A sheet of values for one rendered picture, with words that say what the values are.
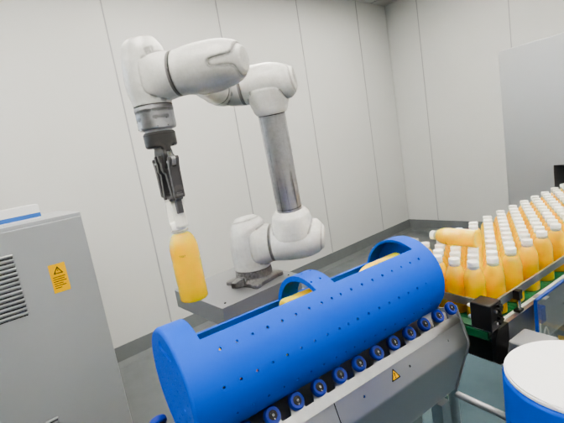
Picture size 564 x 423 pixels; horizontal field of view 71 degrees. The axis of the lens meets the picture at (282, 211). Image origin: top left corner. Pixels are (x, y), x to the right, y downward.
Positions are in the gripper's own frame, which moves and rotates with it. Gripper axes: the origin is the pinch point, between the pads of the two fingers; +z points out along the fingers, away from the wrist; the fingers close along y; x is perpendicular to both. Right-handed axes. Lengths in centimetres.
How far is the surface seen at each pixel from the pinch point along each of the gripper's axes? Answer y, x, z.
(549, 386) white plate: 60, 49, 45
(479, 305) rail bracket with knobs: 26, 83, 49
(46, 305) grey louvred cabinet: -128, -33, 45
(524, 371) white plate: 55, 51, 45
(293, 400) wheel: 16, 14, 52
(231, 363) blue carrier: 18.2, -1.0, 33.1
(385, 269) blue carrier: 15, 54, 29
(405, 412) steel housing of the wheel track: 15, 55, 78
